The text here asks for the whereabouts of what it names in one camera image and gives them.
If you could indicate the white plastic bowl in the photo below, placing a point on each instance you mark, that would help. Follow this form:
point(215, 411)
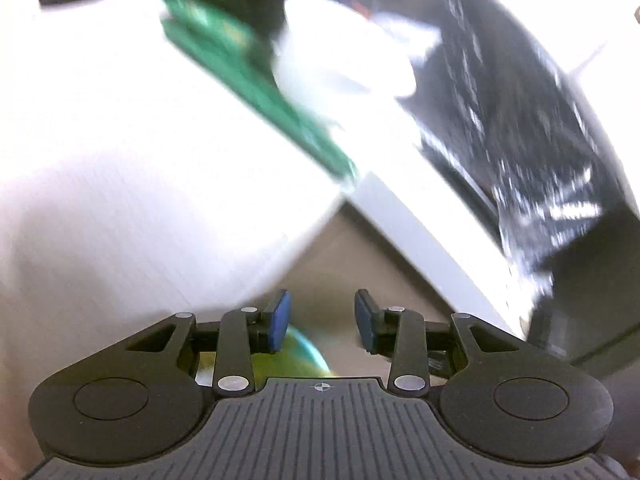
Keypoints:
point(330, 50)

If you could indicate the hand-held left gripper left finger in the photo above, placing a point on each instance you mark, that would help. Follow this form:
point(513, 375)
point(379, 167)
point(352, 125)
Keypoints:
point(272, 320)

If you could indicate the white foam box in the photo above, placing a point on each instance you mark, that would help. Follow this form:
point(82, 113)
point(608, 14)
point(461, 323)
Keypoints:
point(575, 20)

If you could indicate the green bin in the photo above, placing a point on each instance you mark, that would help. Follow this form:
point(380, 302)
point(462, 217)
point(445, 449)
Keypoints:
point(300, 360)

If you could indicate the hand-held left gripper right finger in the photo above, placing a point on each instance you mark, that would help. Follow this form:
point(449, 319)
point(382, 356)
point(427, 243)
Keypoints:
point(365, 325)

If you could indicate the green sachet packet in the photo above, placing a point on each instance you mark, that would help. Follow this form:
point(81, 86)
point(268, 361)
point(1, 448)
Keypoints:
point(260, 90)

